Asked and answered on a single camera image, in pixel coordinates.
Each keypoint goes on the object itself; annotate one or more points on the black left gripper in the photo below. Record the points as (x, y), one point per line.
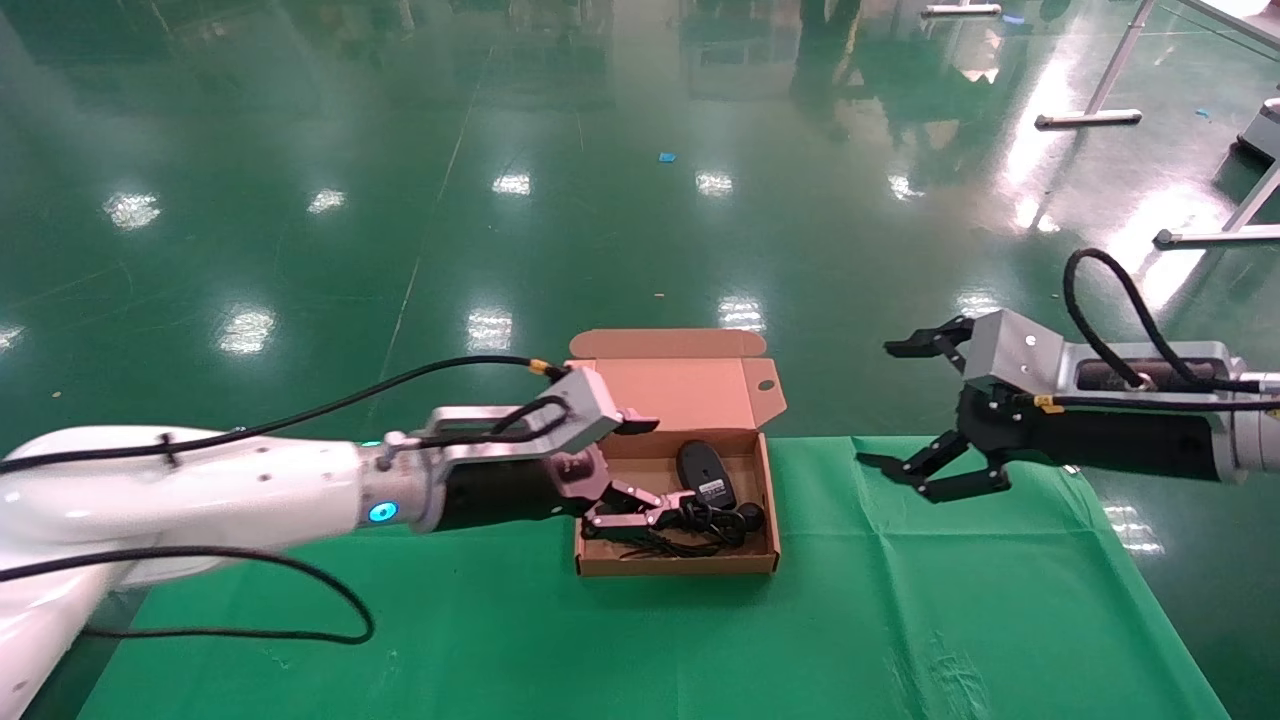
(510, 490)

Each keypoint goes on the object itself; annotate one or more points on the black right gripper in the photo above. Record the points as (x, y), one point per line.
(1100, 440)

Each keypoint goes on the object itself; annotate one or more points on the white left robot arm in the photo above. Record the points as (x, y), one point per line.
(200, 490)

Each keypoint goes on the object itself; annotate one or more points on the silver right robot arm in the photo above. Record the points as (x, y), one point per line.
(1258, 440)

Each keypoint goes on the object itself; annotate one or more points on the open brown cardboard box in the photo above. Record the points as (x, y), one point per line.
(680, 395)

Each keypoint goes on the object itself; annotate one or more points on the green table cloth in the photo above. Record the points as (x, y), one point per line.
(850, 620)

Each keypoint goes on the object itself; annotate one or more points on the white table leg with foot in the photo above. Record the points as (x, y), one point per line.
(1220, 238)
(1090, 119)

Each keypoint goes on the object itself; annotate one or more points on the white table foot bar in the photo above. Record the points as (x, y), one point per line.
(960, 10)

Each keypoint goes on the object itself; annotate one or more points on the grey machine base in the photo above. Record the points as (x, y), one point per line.
(1262, 135)

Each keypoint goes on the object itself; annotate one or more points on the white table top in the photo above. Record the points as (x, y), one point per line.
(1250, 12)

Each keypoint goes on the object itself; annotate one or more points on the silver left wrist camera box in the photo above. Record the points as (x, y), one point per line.
(585, 405)

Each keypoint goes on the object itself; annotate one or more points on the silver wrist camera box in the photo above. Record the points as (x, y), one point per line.
(585, 405)
(1015, 350)

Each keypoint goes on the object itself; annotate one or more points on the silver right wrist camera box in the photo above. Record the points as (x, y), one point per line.
(1015, 350)

